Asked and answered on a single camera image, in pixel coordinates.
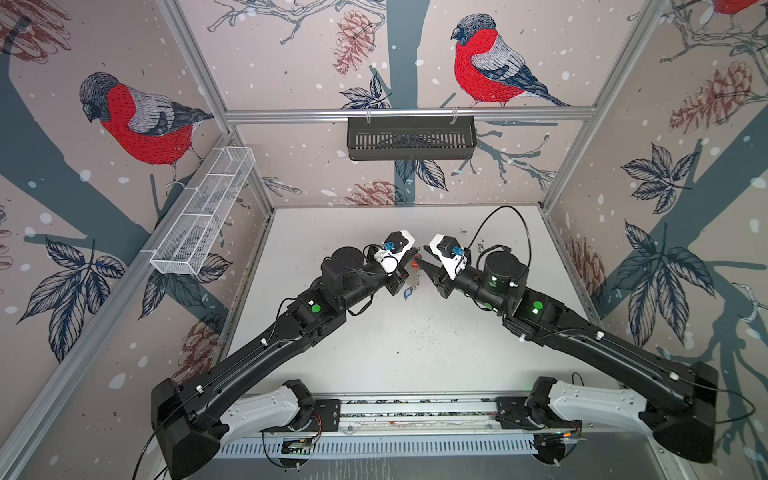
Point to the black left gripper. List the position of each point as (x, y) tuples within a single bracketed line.
[(395, 280)]

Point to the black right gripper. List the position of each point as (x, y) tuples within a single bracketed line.
[(438, 277)]

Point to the silver metal carabiner keyring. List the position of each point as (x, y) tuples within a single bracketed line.
[(413, 277)]

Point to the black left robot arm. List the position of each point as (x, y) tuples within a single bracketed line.
[(190, 420)]

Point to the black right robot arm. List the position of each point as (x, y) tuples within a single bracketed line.
[(672, 403)]

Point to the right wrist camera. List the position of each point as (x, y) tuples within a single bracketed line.
[(452, 256)]

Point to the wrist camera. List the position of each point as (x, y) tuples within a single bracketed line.
[(396, 246), (452, 256)]

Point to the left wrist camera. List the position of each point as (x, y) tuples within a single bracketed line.
[(396, 246)]

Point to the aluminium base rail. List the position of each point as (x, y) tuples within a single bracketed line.
[(372, 428)]

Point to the black hanging wire basket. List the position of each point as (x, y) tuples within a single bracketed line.
[(411, 138)]

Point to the horizontal aluminium frame bar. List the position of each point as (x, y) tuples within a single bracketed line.
[(526, 113)]

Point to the white mesh wire shelf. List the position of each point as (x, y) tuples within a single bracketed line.
[(192, 235)]

